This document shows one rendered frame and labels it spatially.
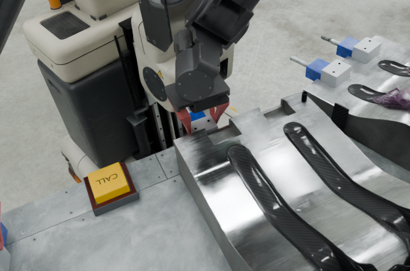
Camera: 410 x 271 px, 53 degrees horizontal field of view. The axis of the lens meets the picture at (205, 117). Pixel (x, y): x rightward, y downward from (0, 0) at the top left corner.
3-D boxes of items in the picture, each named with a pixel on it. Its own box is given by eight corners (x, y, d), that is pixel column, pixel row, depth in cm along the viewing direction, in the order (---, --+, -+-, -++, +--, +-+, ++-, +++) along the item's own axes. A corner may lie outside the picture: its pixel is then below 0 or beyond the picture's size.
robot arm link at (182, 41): (207, 20, 67) (172, 23, 67) (210, 43, 62) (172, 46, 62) (210, 55, 71) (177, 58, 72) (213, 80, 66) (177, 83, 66)
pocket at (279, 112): (257, 122, 77) (257, 107, 74) (281, 112, 78) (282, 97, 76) (269, 137, 74) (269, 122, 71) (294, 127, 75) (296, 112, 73)
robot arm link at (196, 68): (248, 15, 65) (204, -14, 62) (259, 56, 57) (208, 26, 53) (205, 67, 72) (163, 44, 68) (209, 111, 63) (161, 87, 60)
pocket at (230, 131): (204, 143, 74) (202, 128, 72) (230, 132, 76) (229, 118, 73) (215, 159, 71) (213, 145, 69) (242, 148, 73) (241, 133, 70)
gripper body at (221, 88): (231, 97, 73) (230, 63, 68) (177, 115, 70) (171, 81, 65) (216, 77, 77) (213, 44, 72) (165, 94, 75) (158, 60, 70)
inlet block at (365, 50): (313, 50, 96) (316, 30, 92) (326, 41, 98) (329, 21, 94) (363, 74, 88) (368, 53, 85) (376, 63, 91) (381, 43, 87)
